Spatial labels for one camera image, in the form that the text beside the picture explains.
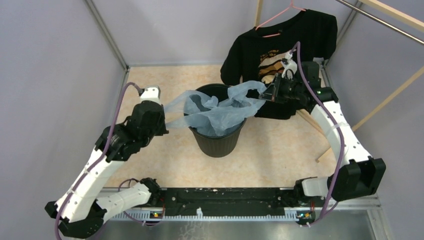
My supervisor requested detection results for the blue plastic trash bag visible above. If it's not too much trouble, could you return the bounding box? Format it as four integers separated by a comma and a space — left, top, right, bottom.
164, 80, 267, 137

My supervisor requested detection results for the wooden rack frame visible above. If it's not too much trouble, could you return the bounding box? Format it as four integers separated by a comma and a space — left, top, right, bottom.
254, 0, 424, 163

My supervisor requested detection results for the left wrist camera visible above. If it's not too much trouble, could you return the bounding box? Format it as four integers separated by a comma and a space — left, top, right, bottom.
139, 85, 162, 105

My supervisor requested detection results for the black printed t-shirt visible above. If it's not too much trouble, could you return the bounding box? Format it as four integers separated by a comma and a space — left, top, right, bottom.
220, 8, 338, 120

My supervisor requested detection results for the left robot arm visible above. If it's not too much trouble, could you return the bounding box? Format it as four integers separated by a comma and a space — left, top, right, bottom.
45, 98, 168, 240

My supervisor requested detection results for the pink clothes hanger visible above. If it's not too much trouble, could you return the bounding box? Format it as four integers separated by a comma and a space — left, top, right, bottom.
255, 0, 306, 38

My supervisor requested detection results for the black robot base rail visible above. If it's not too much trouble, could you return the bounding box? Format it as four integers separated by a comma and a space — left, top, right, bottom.
141, 187, 323, 217

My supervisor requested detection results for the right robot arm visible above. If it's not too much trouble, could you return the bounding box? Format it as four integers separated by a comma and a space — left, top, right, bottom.
259, 59, 386, 206

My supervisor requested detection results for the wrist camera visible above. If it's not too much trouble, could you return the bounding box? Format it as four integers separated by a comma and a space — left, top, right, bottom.
139, 85, 162, 105
281, 51, 298, 80

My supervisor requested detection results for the black trash bin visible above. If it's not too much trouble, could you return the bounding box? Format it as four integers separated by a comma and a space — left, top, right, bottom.
188, 83, 247, 158

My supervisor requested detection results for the metal rack rod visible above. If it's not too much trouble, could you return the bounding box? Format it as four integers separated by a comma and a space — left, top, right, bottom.
336, 0, 424, 46

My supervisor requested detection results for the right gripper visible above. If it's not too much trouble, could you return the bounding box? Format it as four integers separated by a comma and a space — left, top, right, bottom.
259, 73, 304, 104

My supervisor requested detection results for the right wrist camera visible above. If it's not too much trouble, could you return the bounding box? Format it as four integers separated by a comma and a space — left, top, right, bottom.
281, 51, 298, 80

